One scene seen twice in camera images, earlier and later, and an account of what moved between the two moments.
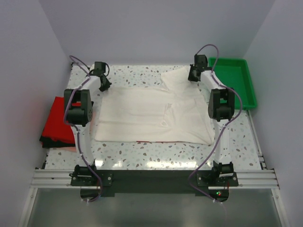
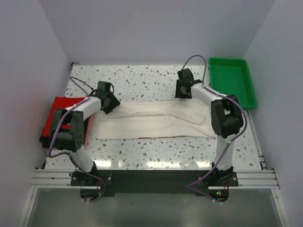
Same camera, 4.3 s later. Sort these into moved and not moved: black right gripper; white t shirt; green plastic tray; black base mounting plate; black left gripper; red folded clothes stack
Moved: black left gripper; white t shirt; black right gripper
Not moved: green plastic tray; black base mounting plate; red folded clothes stack
